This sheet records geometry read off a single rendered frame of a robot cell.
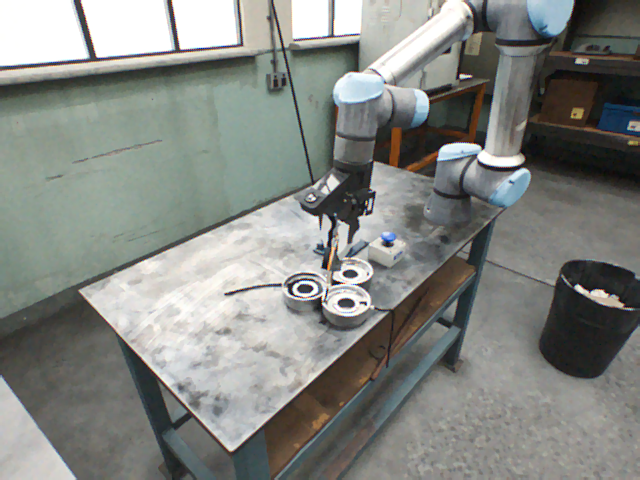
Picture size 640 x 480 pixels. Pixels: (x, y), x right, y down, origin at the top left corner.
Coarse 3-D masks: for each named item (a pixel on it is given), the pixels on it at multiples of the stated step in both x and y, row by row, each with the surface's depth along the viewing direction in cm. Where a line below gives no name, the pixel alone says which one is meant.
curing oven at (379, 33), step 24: (384, 0) 264; (408, 0) 253; (432, 0) 246; (360, 24) 282; (384, 24) 270; (408, 24) 259; (360, 48) 290; (384, 48) 278; (456, 48) 283; (360, 72) 298; (432, 72) 270; (456, 72) 295
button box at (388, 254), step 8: (376, 240) 105; (376, 248) 102; (384, 248) 102; (392, 248) 102; (400, 248) 103; (368, 256) 105; (376, 256) 104; (384, 256) 102; (392, 256) 101; (400, 256) 104; (384, 264) 103; (392, 264) 102
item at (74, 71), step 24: (72, 0) 168; (168, 0) 196; (168, 24) 202; (240, 24) 230; (192, 48) 214; (216, 48) 225; (240, 48) 229; (312, 48) 262; (0, 72) 156; (24, 72) 156; (48, 72) 160; (72, 72) 166; (96, 72) 172; (120, 72) 180
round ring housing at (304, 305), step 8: (296, 272) 94; (304, 272) 94; (312, 272) 94; (288, 280) 93; (320, 280) 93; (296, 288) 91; (304, 288) 93; (312, 288) 92; (288, 296) 87; (320, 296) 87; (288, 304) 89; (296, 304) 87; (304, 304) 86; (312, 304) 87; (320, 304) 88
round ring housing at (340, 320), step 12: (336, 288) 90; (348, 288) 90; (360, 288) 89; (336, 300) 87; (348, 300) 88; (324, 312) 85; (348, 312) 84; (360, 312) 82; (336, 324) 84; (348, 324) 83
